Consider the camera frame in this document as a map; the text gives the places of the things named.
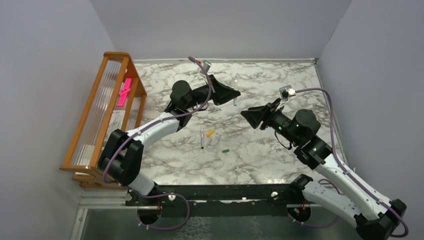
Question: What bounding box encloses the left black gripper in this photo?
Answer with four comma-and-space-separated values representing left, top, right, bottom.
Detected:
184, 74, 240, 110

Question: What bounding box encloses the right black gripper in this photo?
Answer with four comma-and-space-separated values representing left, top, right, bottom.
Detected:
241, 97, 301, 145

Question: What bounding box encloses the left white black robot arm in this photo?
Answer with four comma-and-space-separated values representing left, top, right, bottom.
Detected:
97, 74, 241, 206

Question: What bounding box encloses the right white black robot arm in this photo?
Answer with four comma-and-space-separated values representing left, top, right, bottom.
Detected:
241, 98, 407, 240

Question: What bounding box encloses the white pen leftmost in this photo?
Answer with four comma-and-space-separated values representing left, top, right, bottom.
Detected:
200, 124, 205, 149

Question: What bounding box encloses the pink clip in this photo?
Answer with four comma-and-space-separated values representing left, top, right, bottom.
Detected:
116, 77, 132, 107

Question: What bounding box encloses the wooden rack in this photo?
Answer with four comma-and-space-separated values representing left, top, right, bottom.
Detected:
59, 51, 147, 190

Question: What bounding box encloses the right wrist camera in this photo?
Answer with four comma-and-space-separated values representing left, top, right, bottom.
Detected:
279, 85, 296, 105

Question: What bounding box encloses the black mounting rail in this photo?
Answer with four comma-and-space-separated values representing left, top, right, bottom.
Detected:
125, 183, 306, 218

